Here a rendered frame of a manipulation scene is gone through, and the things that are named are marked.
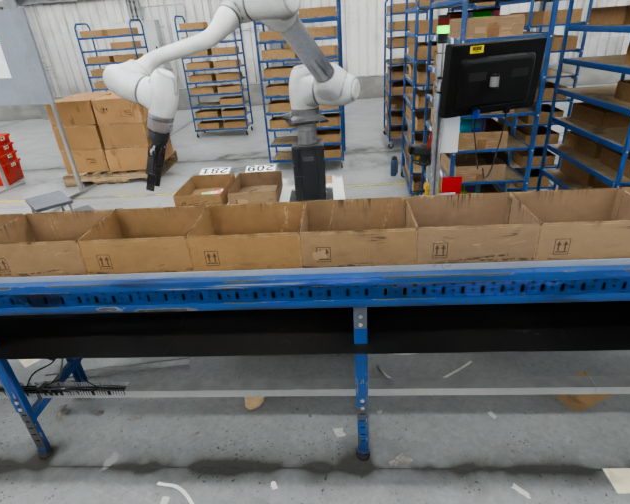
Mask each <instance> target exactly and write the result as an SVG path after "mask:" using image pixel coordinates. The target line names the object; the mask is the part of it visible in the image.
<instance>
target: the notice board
mask: <svg viewBox="0 0 630 504"><path fill-rule="evenodd" d="M36 104H50V105H51V108H52V111H53V114H54V117H55V120H56V123H57V126H58V129H59V132H60V135H61V138H62V141H63V144H64V147H65V150H66V153H67V156H68V159H69V162H70V165H71V168H72V171H73V174H74V177H75V179H76V182H77V185H78V188H79V191H77V192H75V193H73V194H71V195H69V196H68V197H69V198H71V199H72V198H74V197H76V196H78V195H80V194H82V193H84V192H86V191H88V190H90V189H93V188H95V187H97V186H98V185H97V184H92V185H90V186H88V187H86V188H83V185H82V182H81V179H80V176H79V172H78V169H77V166H76V163H75V160H74V157H73V154H72V151H71V148H70V145H69V142H68V139H67V136H66V133H65V130H64V127H63V124H62V121H61V118H60V115H59V112H58V109H57V106H56V103H55V100H54V97H53V93H52V90H51V87H50V84H49V81H48V78H47V75H46V72H45V69H44V66H43V63H42V60H41V57H40V54H39V51H38V48H37V45H36V42H35V39H34V36H33V33H32V30H31V27H30V24H29V21H28V17H27V14H26V11H25V8H24V6H18V8H15V9H6V10H0V106H5V105H36ZM0 178H1V180H2V183H3V185H4V187H5V188H4V189H2V190H0V194H1V193H4V192H6V191H9V190H11V189H14V188H16V187H19V186H21V185H24V184H25V182H20V183H17V184H14V185H12V186H9V184H8V182H7V179H6V177H5V174H4V172H3V169H2V167H1V165H0Z"/></svg>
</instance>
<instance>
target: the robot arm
mask: <svg viewBox="0 0 630 504"><path fill-rule="evenodd" d="M299 8H300V0H223V1H222V3H221V4H220V6H219V8H218V9H217V11H216V13H215V16H214V18H213V20H212V22H211V23H210V25H209V26H208V28H207V29H205V30H204V31H203V32H201V33H199V34H197V35H194V36H191V37H189V38H186V39H183V40H180V41H177V42H175V43H172V44H169V45H166V46H163V47H161V48H158V49H155V50H153V51H151V52H149V53H147V54H145V55H144V56H142V57H141V58H140V59H138V60H136V61H135V60H129V61H127V62H125V63H120V64H112V65H109V66H107V67H106V68H105V70H104V72H103V81H104V83H105V85H106V86H107V88H108V89H109V90H110V91H111V92H112V93H114V94H115V95H117V96H119V97H121V98H123V99H125V100H128V101H130V102H133V103H138V104H141V105H143V106H145V107H146V108H147V109H148V121H147V127H148V128H149V132H148V138H149V140H151V141H152V144H151V148H150V149H151V150H150V149H148V158H147V167H146V174H148V176H147V185H146V190H149V191H153V192H154V190H155V186H158V187H159V186H160V181H161V173H162V170H164V168H162V167H164V161H165V153H166V147H167V143H168V142H169V138H170V132H172V131H173V123H174V116H175V113H176V111H177V108H178V102H179V80H178V77H177V75H176V74H174V73H173V72H171V71H169V70H166V69H162V68H157V67H158V66H160V65H162V64H164V63H167V62H170V61H174V60H177V59H180V58H183V57H186V56H190V55H193V54H196V53H199V52H202V51H205V50H207V49H209V48H211V47H213V46H215V45H216V44H218V43H219V42H221V41H222V40H223V39H224V38H225V37H227V36H228V35H229V34H230V33H232V32H233V31H235V30H236V29H237V28H238V27H239V26H240V25H241V24H242V23H249V22H255V21H260V22H261V23H263V24H264V25H266V26H268V27H269V28H271V29H272V30H274V31H276V32H279V33H280V34H281V36H282V37H283V38H284V40H285V41H286V42H287V43H288V45H289V46H290V47H291V48H292V50H293V51H294V52H295V54H296V55H297V56H298V57H299V59H300V60H301V61H302V63H303V64H304V65H298V66H294V67H293V69H292V71H291V74H290V78H289V97H290V104H291V112H290V113H286V114H282V119H287V120H291V123H296V122H304V121H314V120H324V119H325V117H324V116H322V115H321V114H320V109H319V105H327V106H342V105H347V104H350V103H352V102H354V101H355V99H357V98H358V96H359V93H360V83H359V81H358V79H357V77H356V76H354V75H353V74H352V73H348V72H347V71H345V70H344V69H342V68H341V67H340V66H338V65H337V64H335V63H330V62H329V61H328V59H327V58H326V56H325V55H324V53H323V52H322V50H321V49H320V48H319V46H318V45H317V43H316V42H315V40H314V39H313V37H312V36H311V34H310V33H309V32H308V30H307V29H306V27H305V26H304V24H303V23H302V21H301V20H300V19H299V17H298V16H297V12H298V10H299ZM155 68H157V69H155ZM154 69H155V70H154ZM153 70H154V71H153ZM151 73H152V74H151Z"/></svg>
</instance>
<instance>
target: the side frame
mask: <svg viewBox="0 0 630 504"><path fill-rule="evenodd" d="M533 278H534V279H533ZM594 279H597V280H596V281H593V280H594ZM614 279H617V280H616V281H614ZM552 280H556V281H555V282H552ZM573 280H576V281H575V282H573ZM512 281H515V283H512ZM528 281H529V282H528ZM532 281H535V282H534V283H532ZM472 282H475V284H474V285H473V284H472ZM492 282H495V283H494V284H492ZM604 282H606V284H605V288H604V289H603V290H601V288H602V284H603V283H604ZM624 282H627V283H626V286H625V288H624V289H622V286H623V283H624ZM435 283H436V285H435V286H433V285H432V284H435ZM452 283H455V285H452ZM563 283H564V284H565V285H564V290H562V291H561V285H562V284H563ZM583 283H585V287H584V289H583V290H581V287H582V284H583ZM413 284H416V286H413ZM542 284H544V290H543V291H540V289H541V285H542ZM374 285H378V286H377V287H375V286H374ZM394 285H397V286H396V287H394ZM502 285H504V291H503V292H500V291H501V286H502ZM521 285H524V290H523V291H522V292H521V291H520V290H521ZM613 285H615V286H613ZM336 286H340V287H339V288H337V287H336ZM355 286H359V287H358V288H356V287H355ZM462 286H464V287H465V289H464V293H461V288H462ZM481 286H484V292H483V293H481ZM527 286H528V288H527ZM572 286H574V287H572ZM592 286H594V287H592ZM299 287H302V289H299ZM318 287H321V288H320V289H318ZM423 287H425V288H426V291H425V294H422V288H423ZM442 287H445V293H444V294H442ZM532 287H533V288H532ZM552 287H553V288H552ZM262 288H265V290H262ZM280 288H283V290H281V289H280ZM385 288H387V295H384V289H385ZM403 288H406V294H405V295H404V294H403ZM492 288H493V290H492ZM511 288H513V289H511ZM226 289H228V290H229V291H226ZM244 289H247V290H246V291H245V290H244ZM347 289H349V296H346V290H347ZM365 289H368V295H367V296H366V295H365ZM453 289H454V290H453ZM472 289H474V290H472ZM190 290H192V292H190ZM208 290H210V292H208ZM309 290H311V291H312V297H309ZM327 290H330V293H331V296H330V297H329V296H328V295H327ZM414 290H415V292H414ZM433 290H434V291H433ZM452 290H453V291H452ZM154 291H157V293H155V292H154ZM172 291H175V292H174V293H173V292H172ZM272 291H274V292H275V298H273V297H272ZM290 291H293V295H294V297H293V298H292V297H291V296H290ZM375 291H377V293H375ZM394 291H396V292H394ZM119 292H122V294H120V293H119ZM137 292H139V294H138V293H137ZM236 292H237V293H238V295H239V299H237V298H236V294H235V293H236ZM253 292H256V294H257V298H254V293H253ZM338 292H339V294H338ZM356 292H358V293H356ZM526 292H527V293H526ZM85 293H87V295H85ZM102 293H104V295H103V294H102ZM200 293H201V294H202V296H203V300H201V299H200V295H199V294H200ZM217 293H220V296H221V299H218V295H217ZM300 293H302V294H300ZM319 293H321V294H319ZM34 294H36V296H34ZM51 294H53V296H51ZM68 294H70V295H68ZM164 294H166V295H167V298H168V301H166V300H165V297H164ZM182 294H184V295H185V299H186V300H183V298H182ZM264 294H265V296H264ZM282 294H284V295H282ZM0 295H2V296H3V297H1V296H0V316H4V315H46V314H89V313H132V312H174V311H217V310H260V309H302V308H345V307H387V306H430V305H473V304H515V303H558V302H601V301H630V265H600V266H567V267H533V268H500V269H466V270H432V271H399V272H365V273H332V274H298V275H264V276H231V277H197V278H164V279H130V280H96V281H63V282H29V283H0ZM17 295H19V297H18V296H17ZM129 295H131V296H132V299H133V302H132V301H130V298H129ZM146 295H149V297H150V301H148V299H147V296H146ZM227 295H229V296H227ZM245 295H247V296H245ZM94 296H96V297H97V298H98V301H99V302H96V300H95V297H94ZM112 296H114V297H115V300H116V302H114V301H113V299H112ZM192 296H193V297H192ZM210 296H211V297H210ZM44 297H45V298H46V300H47V302H48V304H46V303H45V300H44ZM60 297H62V298H63V300H64V302H65V303H62V300H61V298H60ZM77 297H80V299H81V302H82V303H80V302H79V300H78V298H77ZM156 297H158V298H156ZM174 297H176V298H174ZM10 298H11V299H13V302H14V304H15V305H13V304H12V302H11V300H10ZM27 298H29V300H30V302H31V304H29V302H28V300H27ZM104 298H105V299H106V300H105V299H104ZM122 298H123V299H122ZM139 298H141V299H139ZM70 299H71V300H72V301H71V300H70ZM87 299H89V300H87ZM37 300H38V301H37ZM54 300H55V301H54ZM3 301H4V302H3ZM20 301H21V302H20Z"/></svg>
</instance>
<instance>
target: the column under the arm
mask: <svg viewBox="0 0 630 504"><path fill-rule="evenodd" d="M291 150H292V161H293V172H294V183H295V189H292V190H291V194H290V200H289V202H295V201H304V202H307V201H318V200H334V197H333V187H326V175H325V158H324V140H323V138H318V139H317V143H314V144H298V140H293V143H292V147H291Z"/></svg>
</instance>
